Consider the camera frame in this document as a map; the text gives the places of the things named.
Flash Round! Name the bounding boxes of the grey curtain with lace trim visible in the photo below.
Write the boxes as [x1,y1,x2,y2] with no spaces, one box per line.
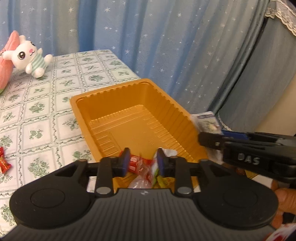
[207,0,296,132]

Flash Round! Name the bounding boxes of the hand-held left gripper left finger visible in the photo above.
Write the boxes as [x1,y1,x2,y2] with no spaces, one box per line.
[53,148,130,198]

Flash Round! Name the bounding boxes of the orange plastic tray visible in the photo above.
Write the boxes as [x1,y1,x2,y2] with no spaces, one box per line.
[70,78,208,193]

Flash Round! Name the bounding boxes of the person's right hand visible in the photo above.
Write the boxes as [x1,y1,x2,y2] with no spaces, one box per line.
[269,179,296,229]

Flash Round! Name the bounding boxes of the yellow candy packet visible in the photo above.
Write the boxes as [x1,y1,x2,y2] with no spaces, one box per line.
[156,176,176,189]

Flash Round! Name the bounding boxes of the blue star curtain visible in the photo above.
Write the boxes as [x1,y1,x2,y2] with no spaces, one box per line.
[0,0,271,114]

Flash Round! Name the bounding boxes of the clear grey snack packet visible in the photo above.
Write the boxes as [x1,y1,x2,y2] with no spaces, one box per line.
[190,111,223,164]

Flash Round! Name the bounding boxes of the pink plush toy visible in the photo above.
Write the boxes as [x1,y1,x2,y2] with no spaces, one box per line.
[0,30,20,94]

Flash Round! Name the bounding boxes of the square red snack packet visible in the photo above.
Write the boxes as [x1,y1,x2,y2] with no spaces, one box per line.
[128,160,155,189]

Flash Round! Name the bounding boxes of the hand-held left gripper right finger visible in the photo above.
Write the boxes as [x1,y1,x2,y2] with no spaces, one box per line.
[157,148,233,198]

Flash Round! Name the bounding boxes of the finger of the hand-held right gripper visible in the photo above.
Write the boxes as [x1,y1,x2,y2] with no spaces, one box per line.
[198,132,232,151]
[221,130,250,139]

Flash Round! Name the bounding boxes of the large red snack packet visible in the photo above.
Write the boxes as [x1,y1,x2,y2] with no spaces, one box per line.
[128,155,142,173]

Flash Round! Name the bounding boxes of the red and white packet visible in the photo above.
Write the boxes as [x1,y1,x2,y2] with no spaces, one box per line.
[266,224,296,241]

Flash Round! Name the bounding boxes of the floral checked tablecloth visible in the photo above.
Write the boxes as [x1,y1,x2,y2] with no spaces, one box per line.
[0,50,141,234]

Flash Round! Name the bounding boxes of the white bunny plush toy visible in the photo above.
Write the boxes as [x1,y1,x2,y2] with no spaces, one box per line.
[3,35,53,78]

